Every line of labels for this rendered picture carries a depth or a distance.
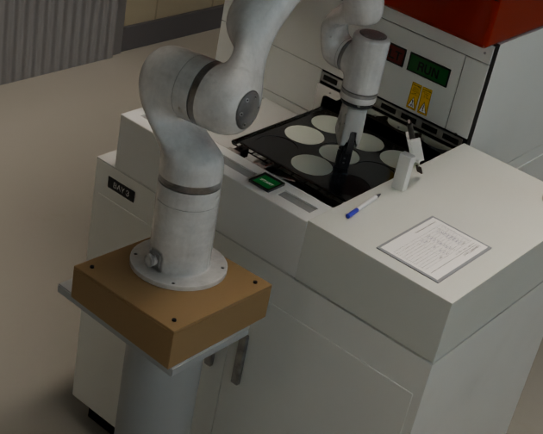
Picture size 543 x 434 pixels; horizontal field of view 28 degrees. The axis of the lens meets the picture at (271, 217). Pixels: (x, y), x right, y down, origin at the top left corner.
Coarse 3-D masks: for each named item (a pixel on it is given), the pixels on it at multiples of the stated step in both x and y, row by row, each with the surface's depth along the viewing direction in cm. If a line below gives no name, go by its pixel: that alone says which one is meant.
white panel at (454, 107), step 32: (320, 0) 278; (224, 32) 302; (288, 32) 288; (320, 32) 281; (352, 32) 274; (384, 32) 268; (416, 32) 262; (288, 64) 291; (320, 64) 284; (448, 64) 259; (480, 64) 254; (288, 96) 294; (384, 96) 274; (448, 96) 262; (480, 96) 257; (448, 128) 265
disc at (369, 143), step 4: (364, 136) 271; (368, 136) 272; (372, 136) 272; (360, 140) 269; (364, 140) 269; (368, 140) 270; (372, 140) 270; (376, 140) 271; (380, 140) 271; (360, 144) 267; (364, 144) 268; (368, 144) 268; (372, 144) 269; (376, 144) 269; (380, 144) 269; (360, 148) 265; (364, 148) 266; (368, 148) 266; (372, 148) 266; (376, 148) 267; (380, 148) 267
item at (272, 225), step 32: (128, 128) 245; (128, 160) 248; (224, 160) 236; (224, 192) 231; (256, 192) 226; (288, 192) 228; (224, 224) 234; (256, 224) 228; (288, 224) 222; (288, 256) 225
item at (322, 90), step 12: (324, 84) 284; (324, 96) 286; (336, 96) 282; (312, 108) 289; (372, 108) 276; (384, 120) 275; (396, 120) 273; (420, 132) 269; (432, 144) 268; (444, 144) 266
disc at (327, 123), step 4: (316, 116) 277; (320, 116) 277; (324, 116) 277; (328, 116) 278; (332, 116) 278; (312, 120) 274; (316, 120) 275; (320, 120) 275; (324, 120) 276; (328, 120) 276; (332, 120) 276; (336, 120) 277; (316, 124) 273; (320, 124) 273; (324, 124) 273; (328, 124) 274; (332, 124) 274; (320, 128) 271; (324, 128) 271; (328, 128) 272; (332, 128) 272; (328, 132) 270; (332, 132) 270
